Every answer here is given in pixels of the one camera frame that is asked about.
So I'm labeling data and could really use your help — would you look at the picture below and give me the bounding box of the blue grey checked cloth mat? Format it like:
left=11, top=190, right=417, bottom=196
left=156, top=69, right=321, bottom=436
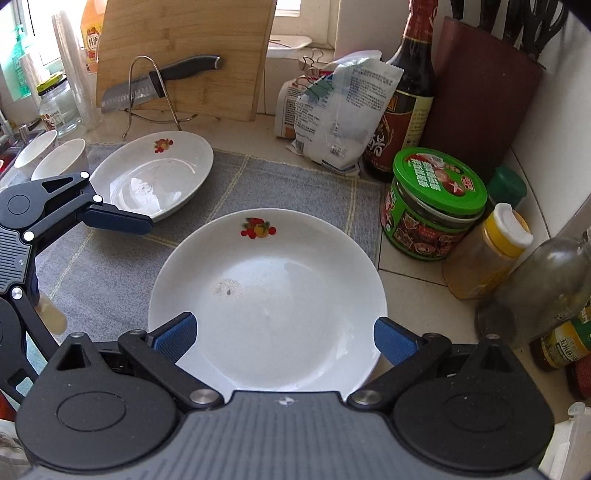
left=0, top=142, right=385, bottom=351

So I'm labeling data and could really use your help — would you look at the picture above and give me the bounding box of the green dish soap bottle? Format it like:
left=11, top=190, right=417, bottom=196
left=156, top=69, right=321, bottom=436
left=1, top=24, right=31, bottom=101

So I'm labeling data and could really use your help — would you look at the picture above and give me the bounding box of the red white seasoning bag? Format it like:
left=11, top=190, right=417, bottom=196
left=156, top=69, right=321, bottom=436
left=273, top=49, right=385, bottom=140

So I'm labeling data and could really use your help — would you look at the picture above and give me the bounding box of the orange juice bottle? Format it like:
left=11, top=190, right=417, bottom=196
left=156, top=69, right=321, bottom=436
left=80, top=0, right=107, bottom=74

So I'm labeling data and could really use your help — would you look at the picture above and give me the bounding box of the clear plastic wrap roll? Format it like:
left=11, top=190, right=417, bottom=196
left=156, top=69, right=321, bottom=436
left=51, top=11, right=102, bottom=131

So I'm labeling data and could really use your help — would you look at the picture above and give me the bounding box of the metal wire board stand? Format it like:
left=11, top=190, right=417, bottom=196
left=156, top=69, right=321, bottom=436
left=122, top=55, right=197, bottom=139

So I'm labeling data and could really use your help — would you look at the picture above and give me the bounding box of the black handled santoku knife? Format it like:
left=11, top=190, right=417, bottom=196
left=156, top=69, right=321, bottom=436
left=100, top=54, right=223, bottom=114

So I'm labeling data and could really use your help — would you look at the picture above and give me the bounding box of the glass jar with yellow lid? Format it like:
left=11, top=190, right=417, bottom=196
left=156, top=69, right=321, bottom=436
left=37, top=72, right=82, bottom=137

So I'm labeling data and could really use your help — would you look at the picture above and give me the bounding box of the green lid sauce jar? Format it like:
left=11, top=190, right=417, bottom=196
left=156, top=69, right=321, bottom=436
left=381, top=147, right=488, bottom=261

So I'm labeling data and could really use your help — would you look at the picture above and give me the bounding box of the large white floral plate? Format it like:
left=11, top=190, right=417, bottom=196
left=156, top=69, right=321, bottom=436
left=148, top=209, right=388, bottom=397

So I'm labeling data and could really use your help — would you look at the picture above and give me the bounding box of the white floral plate back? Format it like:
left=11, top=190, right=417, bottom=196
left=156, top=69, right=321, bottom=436
left=90, top=131, right=214, bottom=222

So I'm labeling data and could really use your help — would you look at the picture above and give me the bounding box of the yellow cap spice jar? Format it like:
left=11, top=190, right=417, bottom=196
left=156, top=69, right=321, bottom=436
left=443, top=203, right=534, bottom=300

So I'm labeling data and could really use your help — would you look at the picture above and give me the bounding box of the clear glass oil bottle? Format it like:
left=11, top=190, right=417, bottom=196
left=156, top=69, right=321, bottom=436
left=475, top=230, right=590, bottom=349

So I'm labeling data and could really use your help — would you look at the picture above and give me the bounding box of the white bowl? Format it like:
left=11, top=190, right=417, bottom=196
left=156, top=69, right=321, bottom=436
left=14, top=130, right=58, bottom=179
left=31, top=138, right=89, bottom=181

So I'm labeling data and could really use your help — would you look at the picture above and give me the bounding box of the green label condiment bottle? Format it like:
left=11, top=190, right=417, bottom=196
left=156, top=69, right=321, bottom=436
left=530, top=302, right=591, bottom=372

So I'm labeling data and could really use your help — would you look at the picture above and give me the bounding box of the bamboo cutting board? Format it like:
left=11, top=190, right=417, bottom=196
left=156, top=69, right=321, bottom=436
left=96, top=0, right=276, bottom=121

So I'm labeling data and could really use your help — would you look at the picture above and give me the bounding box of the dark red knife block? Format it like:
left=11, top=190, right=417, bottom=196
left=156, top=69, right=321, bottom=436
left=421, top=1, right=569, bottom=181

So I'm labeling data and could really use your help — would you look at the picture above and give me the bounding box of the small green cap bottle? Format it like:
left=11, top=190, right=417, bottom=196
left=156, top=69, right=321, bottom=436
left=487, top=165, right=527, bottom=209

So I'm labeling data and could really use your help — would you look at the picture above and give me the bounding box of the dark soy sauce bottle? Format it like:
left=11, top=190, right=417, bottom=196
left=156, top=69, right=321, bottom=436
left=362, top=0, right=439, bottom=182

